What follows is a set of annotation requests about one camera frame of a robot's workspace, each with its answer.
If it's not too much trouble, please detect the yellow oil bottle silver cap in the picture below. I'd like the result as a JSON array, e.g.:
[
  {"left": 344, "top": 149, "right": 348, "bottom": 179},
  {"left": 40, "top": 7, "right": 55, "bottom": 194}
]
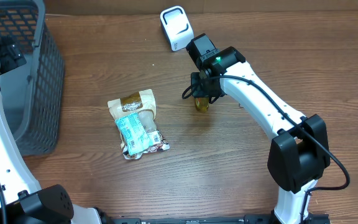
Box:
[{"left": 195, "top": 98, "right": 209, "bottom": 113}]

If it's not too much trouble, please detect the white red snack packet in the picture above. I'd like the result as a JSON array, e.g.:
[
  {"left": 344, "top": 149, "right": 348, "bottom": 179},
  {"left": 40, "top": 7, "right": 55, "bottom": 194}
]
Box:
[{"left": 122, "top": 130, "right": 170, "bottom": 160}]

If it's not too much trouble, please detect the clear brown snack bag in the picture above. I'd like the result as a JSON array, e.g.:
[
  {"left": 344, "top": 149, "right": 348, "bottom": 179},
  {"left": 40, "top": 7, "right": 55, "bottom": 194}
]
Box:
[{"left": 108, "top": 89, "right": 158, "bottom": 148}]

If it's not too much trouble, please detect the teal large tissue pack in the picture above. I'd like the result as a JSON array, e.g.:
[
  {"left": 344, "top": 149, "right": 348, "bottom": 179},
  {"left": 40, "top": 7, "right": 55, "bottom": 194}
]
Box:
[{"left": 115, "top": 113, "right": 153, "bottom": 156}]

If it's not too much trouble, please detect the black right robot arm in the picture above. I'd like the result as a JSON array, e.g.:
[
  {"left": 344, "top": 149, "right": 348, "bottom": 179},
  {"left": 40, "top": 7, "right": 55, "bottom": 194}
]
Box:
[{"left": 182, "top": 34, "right": 330, "bottom": 223}]

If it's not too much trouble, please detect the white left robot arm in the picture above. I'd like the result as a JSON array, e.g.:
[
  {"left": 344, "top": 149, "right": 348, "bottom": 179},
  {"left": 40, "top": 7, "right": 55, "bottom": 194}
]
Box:
[{"left": 0, "top": 63, "right": 101, "bottom": 223}]

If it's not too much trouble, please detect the white barcode scanner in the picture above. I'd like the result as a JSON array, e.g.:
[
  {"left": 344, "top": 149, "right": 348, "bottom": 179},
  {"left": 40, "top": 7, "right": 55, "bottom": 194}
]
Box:
[{"left": 160, "top": 6, "right": 194, "bottom": 52}]

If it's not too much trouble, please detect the grey plastic mesh basket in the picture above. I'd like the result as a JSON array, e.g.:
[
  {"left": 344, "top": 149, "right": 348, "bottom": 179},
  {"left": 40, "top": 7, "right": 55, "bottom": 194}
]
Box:
[{"left": 0, "top": 1, "right": 65, "bottom": 156}]

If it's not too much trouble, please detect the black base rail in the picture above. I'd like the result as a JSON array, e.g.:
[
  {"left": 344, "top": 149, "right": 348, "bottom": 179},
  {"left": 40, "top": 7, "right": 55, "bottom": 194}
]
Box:
[{"left": 110, "top": 213, "right": 331, "bottom": 224}]

